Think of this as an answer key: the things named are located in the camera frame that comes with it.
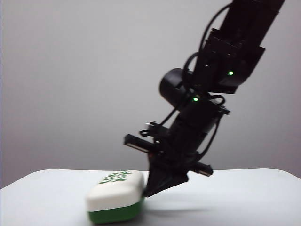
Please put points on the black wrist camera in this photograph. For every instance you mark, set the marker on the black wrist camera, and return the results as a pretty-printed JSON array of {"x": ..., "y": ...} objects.
[{"x": 154, "y": 130}]

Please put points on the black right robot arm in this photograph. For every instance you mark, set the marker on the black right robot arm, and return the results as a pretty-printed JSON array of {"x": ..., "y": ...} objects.
[{"x": 232, "y": 47}]

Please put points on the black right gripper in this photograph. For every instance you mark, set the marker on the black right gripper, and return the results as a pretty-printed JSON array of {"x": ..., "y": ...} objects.
[{"x": 178, "y": 150}]

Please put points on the white green foam mahjong tile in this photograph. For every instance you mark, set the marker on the white green foam mahjong tile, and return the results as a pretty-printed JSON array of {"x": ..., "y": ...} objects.
[{"x": 113, "y": 195}]

